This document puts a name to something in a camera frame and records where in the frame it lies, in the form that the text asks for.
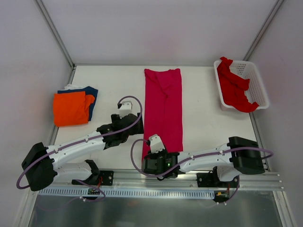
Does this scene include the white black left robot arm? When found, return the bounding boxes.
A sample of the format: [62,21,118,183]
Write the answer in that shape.
[21,113,144,192]

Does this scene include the white folded t shirt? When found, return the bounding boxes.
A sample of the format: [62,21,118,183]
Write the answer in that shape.
[64,84,84,90]

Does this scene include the white slotted cable duct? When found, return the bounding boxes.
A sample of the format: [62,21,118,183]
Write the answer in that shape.
[39,187,215,200]

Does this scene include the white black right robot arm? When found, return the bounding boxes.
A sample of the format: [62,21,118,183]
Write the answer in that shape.
[142,134,265,187]

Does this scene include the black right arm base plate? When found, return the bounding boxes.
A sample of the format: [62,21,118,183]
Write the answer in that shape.
[196,172,239,188]

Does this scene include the magenta t shirt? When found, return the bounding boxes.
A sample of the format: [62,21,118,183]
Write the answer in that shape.
[143,69,183,152]

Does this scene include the navy blue folded t shirt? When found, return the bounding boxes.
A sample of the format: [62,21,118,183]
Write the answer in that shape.
[53,84,98,127]

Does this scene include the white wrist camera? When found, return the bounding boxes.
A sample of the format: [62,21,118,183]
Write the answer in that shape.
[149,134,165,154]
[118,101,133,119]

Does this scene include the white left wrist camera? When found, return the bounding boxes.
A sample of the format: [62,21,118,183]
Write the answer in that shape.
[118,101,133,119]

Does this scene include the white perforated plastic basket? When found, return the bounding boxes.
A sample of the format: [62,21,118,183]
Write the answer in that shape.
[214,59,269,112]

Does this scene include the orange folded t shirt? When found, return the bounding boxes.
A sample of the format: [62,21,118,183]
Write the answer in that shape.
[53,91,95,127]

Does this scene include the aluminium front rail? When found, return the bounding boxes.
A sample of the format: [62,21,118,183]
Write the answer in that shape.
[28,167,284,191]

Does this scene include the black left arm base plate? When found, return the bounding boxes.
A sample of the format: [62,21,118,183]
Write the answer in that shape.
[71,168,114,186]

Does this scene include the red t shirt in basket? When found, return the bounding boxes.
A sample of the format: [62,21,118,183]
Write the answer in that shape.
[217,57,259,113]

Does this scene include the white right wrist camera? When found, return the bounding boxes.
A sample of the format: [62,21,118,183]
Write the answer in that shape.
[149,134,165,154]

